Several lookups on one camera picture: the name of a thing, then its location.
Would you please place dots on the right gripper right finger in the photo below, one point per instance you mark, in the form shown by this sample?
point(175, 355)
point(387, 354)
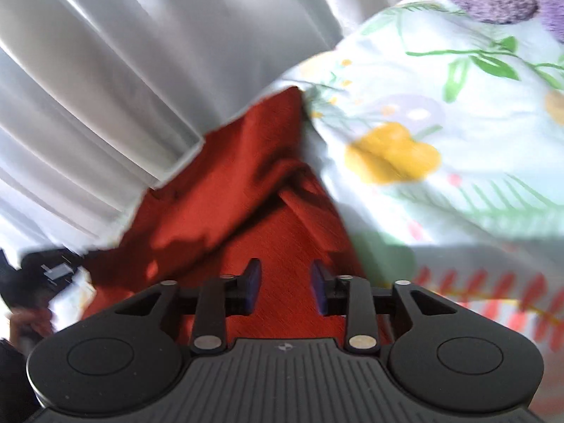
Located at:
point(350, 297)

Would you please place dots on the floral white bed sheet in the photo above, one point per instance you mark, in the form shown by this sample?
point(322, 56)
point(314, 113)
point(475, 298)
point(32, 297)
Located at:
point(437, 138)

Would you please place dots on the white curtain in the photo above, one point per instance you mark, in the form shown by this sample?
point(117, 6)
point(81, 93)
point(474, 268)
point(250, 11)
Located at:
point(103, 99)

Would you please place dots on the red knit sweater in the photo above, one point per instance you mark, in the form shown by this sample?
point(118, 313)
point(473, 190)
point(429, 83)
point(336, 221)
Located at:
point(248, 194)

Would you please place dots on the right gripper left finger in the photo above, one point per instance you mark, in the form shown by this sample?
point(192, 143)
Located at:
point(219, 298)

